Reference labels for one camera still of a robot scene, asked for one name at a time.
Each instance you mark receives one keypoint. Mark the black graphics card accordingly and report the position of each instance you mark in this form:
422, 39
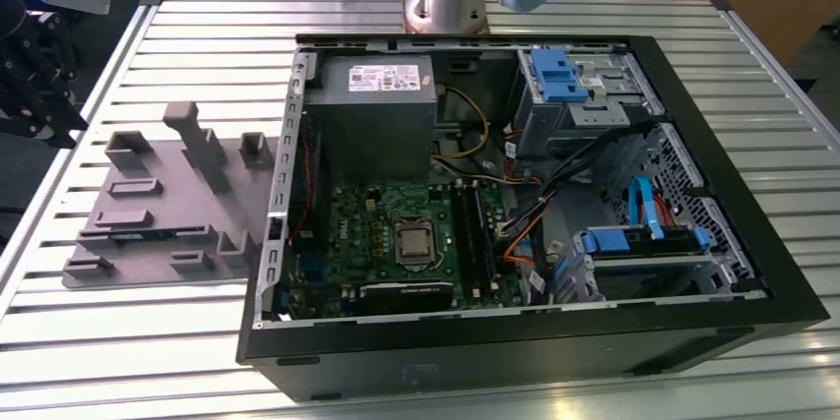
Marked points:
400, 297

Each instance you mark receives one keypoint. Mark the grey power supply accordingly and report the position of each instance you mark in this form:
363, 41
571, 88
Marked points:
374, 144

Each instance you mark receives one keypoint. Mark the black PC case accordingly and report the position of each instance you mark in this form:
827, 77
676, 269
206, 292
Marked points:
459, 356

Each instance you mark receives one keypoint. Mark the RAM memory stick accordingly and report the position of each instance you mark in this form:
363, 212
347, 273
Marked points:
484, 238
128, 238

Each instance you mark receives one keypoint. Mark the green motherboard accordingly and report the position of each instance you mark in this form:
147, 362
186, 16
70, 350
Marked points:
358, 198

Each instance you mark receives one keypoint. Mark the grey metal drive cage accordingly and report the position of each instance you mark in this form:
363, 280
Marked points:
591, 115

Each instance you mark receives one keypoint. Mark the black case fan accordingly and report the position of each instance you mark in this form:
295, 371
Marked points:
322, 213

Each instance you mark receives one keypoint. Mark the grey parts rack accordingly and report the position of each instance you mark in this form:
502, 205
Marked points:
164, 203

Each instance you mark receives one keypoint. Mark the hard disk in blue carrier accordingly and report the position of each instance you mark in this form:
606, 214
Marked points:
611, 243

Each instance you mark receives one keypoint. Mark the silver CPU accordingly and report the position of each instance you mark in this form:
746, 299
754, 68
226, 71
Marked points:
415, 243

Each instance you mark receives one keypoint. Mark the blue drive bay latch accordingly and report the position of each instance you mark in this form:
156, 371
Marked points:
558, 90

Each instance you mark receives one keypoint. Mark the grey metal disk bay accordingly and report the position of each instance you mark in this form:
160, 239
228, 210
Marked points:
656, 262

